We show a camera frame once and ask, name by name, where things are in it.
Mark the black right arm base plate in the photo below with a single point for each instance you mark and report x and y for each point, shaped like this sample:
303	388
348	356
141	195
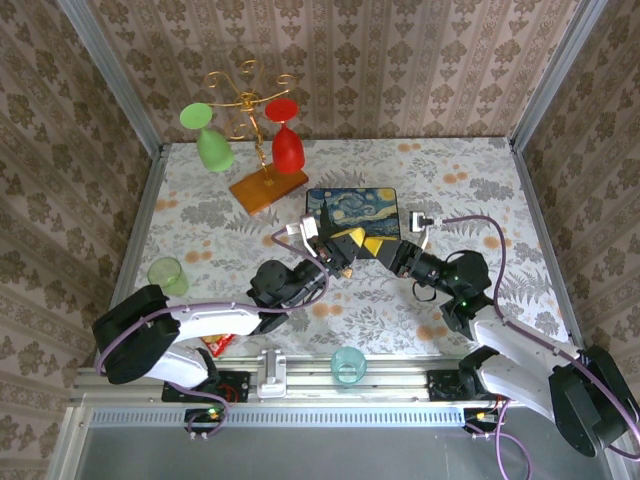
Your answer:
440	387

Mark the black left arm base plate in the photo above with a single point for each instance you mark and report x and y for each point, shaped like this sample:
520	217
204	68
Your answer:
236	387

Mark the green translucent plastic cup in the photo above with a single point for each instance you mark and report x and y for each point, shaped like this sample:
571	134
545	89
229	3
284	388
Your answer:
167	272

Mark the teal translucent plastic cup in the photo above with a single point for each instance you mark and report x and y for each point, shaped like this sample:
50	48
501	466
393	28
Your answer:
349	367

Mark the green wine glass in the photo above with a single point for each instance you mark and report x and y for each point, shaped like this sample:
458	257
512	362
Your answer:
215	150

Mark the red wine glass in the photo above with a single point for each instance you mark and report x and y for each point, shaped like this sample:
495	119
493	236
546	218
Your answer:
288	150

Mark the aluminium table side rail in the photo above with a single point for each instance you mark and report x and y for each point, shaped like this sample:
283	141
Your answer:
542	220
137	240

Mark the small black LED circuit board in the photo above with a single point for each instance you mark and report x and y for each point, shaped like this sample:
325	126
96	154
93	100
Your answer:
200	416
477	417

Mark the starry night painted box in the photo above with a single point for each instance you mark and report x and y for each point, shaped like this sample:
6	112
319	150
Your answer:
365	205

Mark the aluminium frame post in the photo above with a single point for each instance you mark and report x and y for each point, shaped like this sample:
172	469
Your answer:
560	70
107	70

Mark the red snack packet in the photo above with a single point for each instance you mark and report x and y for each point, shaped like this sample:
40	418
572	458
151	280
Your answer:
220	344

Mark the white table clamp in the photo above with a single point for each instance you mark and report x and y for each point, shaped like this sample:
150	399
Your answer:
271	372

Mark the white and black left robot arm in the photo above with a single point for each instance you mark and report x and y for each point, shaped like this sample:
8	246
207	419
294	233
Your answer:
215	316

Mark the aluminium table edge rail long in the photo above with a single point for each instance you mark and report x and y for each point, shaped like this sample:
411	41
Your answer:
400	381

